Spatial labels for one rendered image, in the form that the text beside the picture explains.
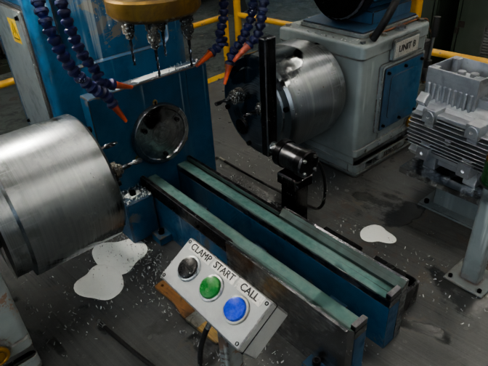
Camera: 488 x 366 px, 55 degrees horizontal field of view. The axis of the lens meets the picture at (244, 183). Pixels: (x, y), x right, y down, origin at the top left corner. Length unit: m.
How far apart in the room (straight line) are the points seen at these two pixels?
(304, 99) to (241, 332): 0.63
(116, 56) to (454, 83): 0.74
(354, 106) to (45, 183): 0.76
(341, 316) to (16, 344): 0.53
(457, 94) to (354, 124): 0.28
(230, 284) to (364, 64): 0.73
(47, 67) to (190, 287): 0.63
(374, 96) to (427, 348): 0.64
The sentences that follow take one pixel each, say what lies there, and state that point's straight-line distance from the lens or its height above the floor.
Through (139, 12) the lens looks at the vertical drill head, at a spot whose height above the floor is 1.32.
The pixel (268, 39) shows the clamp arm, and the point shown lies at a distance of 0.93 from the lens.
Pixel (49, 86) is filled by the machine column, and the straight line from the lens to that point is 1.12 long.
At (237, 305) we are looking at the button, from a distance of 0.59.
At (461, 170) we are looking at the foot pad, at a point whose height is 0.97.
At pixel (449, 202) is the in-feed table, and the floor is 0.83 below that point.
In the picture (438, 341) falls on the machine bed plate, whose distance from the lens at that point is 0.95.
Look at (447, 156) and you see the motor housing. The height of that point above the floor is 0.98.
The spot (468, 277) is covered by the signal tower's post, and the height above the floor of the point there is 0.81.
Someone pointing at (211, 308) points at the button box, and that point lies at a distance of 0.62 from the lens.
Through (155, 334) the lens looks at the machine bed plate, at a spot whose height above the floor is 0.80.
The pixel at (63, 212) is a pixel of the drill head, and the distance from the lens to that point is 0.82.
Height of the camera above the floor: 1.51
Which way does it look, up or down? 33 degrees down
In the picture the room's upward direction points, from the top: 4 degrees counter-clockwise
